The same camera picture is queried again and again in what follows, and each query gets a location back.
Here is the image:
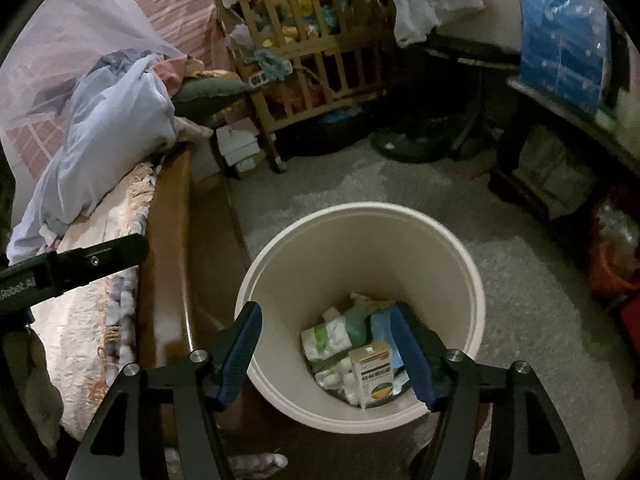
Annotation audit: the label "green towel cloth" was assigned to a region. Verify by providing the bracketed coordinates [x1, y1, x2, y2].
[344, 304, 371, 349]

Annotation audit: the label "stacked white boxes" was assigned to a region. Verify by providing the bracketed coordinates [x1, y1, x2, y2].
[216, 117, 262, 174]

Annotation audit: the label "small green white box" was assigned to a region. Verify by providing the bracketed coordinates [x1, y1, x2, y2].
[300, 316, 352, 363]

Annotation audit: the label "dark green pillow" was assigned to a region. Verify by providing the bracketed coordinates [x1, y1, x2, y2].
[172, 77, 253, 108]

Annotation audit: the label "green white medicine box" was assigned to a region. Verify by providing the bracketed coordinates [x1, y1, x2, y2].
[349, 340, 394, 410]

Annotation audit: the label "wooden bed frame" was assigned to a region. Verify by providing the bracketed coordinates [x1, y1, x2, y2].
[136, 143, 250, 370]

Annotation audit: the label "grey-blue duvet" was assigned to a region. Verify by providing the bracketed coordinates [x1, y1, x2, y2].
[6, 49, 177, 266]

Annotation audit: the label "grey striped blanket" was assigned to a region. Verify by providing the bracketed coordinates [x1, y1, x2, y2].
[104, 266, 139, 384]

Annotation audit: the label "pink quilted bedspread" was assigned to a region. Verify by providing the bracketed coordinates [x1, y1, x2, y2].
[32, 162, 157, 440]

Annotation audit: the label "wooden baby crib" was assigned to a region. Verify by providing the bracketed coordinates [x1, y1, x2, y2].
[214, 0, 395, 174]

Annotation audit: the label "blue tissue package stack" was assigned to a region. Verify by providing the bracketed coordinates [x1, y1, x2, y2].
[520, 0, 610, 116]

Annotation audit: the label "blue foil snack wrapper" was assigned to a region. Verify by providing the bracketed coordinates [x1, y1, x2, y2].
[370, 309, 404, 370]

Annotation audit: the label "cream round trash bin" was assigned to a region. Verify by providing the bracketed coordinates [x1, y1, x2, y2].
[235, 202, 486, 434]

